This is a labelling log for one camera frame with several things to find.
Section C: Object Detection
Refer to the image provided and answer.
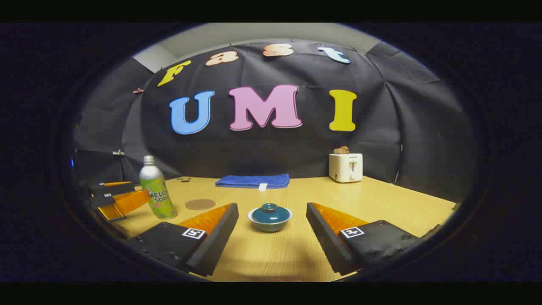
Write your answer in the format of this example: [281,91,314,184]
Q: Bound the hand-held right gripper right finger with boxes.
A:
[306,202,424,276]

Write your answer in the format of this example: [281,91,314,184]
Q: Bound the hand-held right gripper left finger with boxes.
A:
[127,203,240,277]

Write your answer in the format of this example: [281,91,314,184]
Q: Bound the round brown coaster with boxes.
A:
[185,199,216,211]

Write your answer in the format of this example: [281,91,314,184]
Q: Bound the silver green label water bottle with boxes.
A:
[139,155,177,219]

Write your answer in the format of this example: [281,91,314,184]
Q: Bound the teal teacup lid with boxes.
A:
[252,203,290,224]

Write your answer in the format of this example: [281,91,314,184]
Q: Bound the folded blue towel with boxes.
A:
[215,173,290,192]

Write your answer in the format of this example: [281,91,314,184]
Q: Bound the white toaster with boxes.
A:
[329,153,363,183]

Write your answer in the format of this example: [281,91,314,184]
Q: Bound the black backdrop cloth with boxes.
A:
[72,39,476,204]

